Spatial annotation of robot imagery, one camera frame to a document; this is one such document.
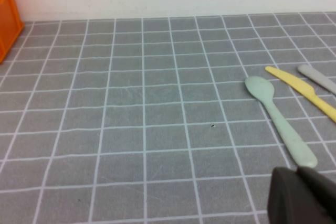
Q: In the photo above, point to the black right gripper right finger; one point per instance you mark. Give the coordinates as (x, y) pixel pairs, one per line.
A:
(323, 203)

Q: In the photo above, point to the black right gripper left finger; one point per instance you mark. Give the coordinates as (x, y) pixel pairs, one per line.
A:
(284, 197)

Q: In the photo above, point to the grey plastic cutlery piece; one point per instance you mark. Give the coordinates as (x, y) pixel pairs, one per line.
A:
(315, 75)

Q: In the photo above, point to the orange plastic cutlery holder crate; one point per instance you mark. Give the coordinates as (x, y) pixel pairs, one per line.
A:
(8, 24)

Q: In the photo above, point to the pale green plastic spoon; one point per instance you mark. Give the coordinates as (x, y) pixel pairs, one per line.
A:
(260, 89)

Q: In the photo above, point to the yellow plastic knife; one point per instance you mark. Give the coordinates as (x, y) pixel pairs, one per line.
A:
(296, 82)

